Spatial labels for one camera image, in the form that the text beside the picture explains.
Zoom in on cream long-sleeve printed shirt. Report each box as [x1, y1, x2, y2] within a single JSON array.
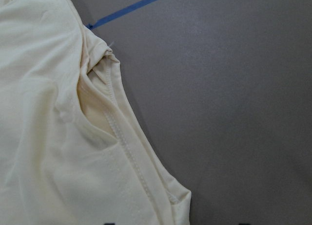
[[0, 0, 191, 225]]

